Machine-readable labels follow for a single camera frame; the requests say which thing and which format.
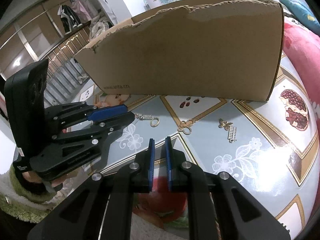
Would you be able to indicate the metal railing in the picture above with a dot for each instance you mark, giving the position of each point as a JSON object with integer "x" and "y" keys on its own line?
{"x": 57, "y": 55}

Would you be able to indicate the person's left hand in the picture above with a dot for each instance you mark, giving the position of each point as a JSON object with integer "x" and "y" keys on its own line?
{"x": 31, "y": 177}

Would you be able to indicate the gold knot charm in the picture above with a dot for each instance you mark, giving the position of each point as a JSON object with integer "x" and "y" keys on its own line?
{"x": 184, "y": 125}

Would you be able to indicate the black and white hanging jacket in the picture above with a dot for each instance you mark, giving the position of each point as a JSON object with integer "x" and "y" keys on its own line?
{"x": 67, "y": 17}

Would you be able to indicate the pink hanging garment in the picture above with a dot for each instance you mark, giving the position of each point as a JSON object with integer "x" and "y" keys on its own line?
{"x": 81, "y": 7}

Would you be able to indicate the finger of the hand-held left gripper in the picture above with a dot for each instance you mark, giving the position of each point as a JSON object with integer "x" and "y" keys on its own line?
{"x": 107, "y": 112}
{"x": 117, "y": 122}

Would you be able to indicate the pile of light clothes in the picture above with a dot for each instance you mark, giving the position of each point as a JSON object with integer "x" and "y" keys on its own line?
{"x": 100, "y": 27}

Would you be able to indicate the blue printed pillow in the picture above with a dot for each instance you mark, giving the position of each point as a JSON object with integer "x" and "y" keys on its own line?
{"x": 300, "y": 7}

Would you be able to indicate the butterfly and comb charm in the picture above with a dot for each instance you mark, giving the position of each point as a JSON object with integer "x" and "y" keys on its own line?
{"x": 225, "y": 124}

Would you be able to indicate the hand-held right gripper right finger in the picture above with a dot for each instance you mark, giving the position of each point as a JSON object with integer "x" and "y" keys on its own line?
{"x": 169, "y": 165}

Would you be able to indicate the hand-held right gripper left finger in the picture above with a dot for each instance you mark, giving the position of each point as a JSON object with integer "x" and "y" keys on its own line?
{"x": 150, "y": 165}

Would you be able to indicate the person's left forearm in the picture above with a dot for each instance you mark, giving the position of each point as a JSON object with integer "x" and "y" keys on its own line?
{"x": 20, "y": 210}

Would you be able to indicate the brown cardboard box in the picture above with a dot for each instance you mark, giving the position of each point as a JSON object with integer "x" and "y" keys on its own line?
{"x": 187, "y": 55}

